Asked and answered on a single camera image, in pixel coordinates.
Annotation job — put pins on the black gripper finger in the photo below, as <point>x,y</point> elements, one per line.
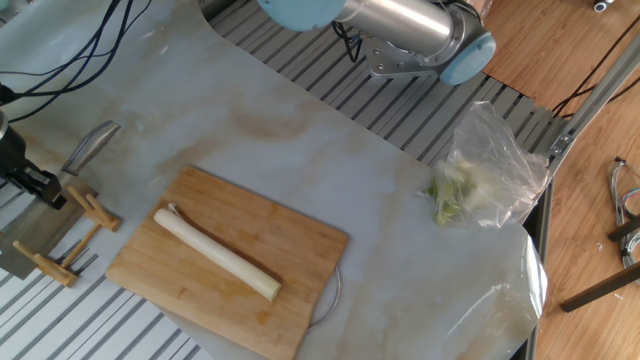
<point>52,200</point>
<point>37,181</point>

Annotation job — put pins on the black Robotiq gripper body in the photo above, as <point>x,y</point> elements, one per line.
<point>12,150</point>

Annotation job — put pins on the steel cleaver knife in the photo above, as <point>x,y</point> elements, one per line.
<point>90,147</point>

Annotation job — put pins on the wooden peg rack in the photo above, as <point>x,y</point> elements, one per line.
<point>100,212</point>

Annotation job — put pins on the white scallion stalk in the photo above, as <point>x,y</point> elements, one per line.
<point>215,250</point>

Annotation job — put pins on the bamboo cutting board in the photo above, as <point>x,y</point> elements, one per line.
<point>225,280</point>

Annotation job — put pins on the silver robot mounting plate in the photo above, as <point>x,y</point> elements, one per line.
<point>395,60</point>

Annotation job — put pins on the plastic bag of scallion scraps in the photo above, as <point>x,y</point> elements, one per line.
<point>490,175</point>

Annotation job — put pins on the dark wooden bar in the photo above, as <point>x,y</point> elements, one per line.
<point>600,287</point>
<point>625,229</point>

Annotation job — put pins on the small white round object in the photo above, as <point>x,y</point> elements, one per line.
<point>601,5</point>

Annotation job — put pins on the aluminium frame beam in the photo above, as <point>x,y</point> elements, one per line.
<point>595,95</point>

